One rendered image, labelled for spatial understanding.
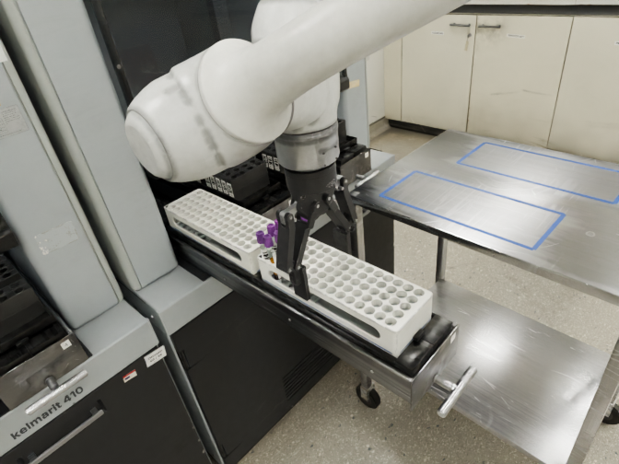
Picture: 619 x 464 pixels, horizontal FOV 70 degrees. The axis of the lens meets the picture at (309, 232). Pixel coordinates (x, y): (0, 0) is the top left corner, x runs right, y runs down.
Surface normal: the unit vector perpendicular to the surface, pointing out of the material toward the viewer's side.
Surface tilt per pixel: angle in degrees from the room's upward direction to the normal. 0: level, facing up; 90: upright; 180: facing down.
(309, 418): 0
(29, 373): 90
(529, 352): 0
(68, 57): 90
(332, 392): 0
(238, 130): 86
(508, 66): 90
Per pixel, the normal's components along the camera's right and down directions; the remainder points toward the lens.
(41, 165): 0.73, 0.32
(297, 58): -0.25, 0.47
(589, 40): -0.70, 0.47
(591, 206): -0.11, -0.82
